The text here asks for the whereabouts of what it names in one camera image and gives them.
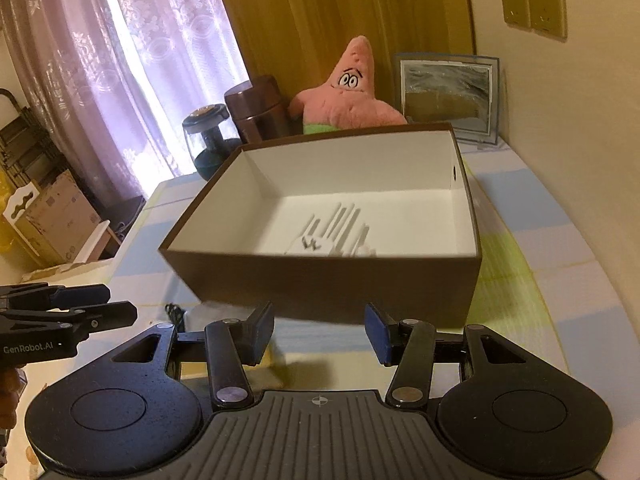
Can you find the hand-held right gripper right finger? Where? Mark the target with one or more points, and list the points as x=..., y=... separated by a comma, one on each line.
x=377, y=335

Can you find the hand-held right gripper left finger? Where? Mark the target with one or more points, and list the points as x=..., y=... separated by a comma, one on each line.
x=262, y=332

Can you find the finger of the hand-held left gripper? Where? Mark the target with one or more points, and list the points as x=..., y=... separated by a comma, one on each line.
x=110, y=316
x=75, y=296

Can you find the brown cardboard box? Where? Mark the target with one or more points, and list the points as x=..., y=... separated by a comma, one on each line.
x=320, y=285

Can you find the person's left hand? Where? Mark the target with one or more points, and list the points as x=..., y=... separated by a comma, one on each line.
x=7, y=400

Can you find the plain cardboard carton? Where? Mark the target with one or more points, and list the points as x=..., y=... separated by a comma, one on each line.
x=60, y=220

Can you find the white ribbed object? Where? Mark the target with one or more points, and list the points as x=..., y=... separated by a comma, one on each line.
x=320, y=245

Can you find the white cardboard cutout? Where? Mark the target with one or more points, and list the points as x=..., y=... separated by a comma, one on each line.
x=20, y=205

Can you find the black metal rack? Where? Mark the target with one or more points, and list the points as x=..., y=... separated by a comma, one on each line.
x=30, y=145

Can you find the glass jar with dark lid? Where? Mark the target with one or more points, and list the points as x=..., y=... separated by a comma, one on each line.
x=210, y=160

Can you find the checkered tablecloth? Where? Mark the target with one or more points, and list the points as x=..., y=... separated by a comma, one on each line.
x=525, y=210

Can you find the brown metal thermos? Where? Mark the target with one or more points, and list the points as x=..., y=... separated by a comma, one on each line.
x=260, y=115

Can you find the pink star plush toy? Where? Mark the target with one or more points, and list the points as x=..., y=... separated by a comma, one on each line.
x=345, y=105

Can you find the purple lace curtain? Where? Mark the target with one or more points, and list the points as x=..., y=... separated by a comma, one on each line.
x=150, y=60

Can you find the wooden panel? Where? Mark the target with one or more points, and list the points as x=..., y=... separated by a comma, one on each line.
x=300, y=20

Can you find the glass picture frame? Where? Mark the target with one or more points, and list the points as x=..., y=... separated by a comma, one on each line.
x=445, y=90

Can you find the beige wall socket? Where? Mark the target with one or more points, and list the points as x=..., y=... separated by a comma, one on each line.
x=547, y=7
x=515, y=2

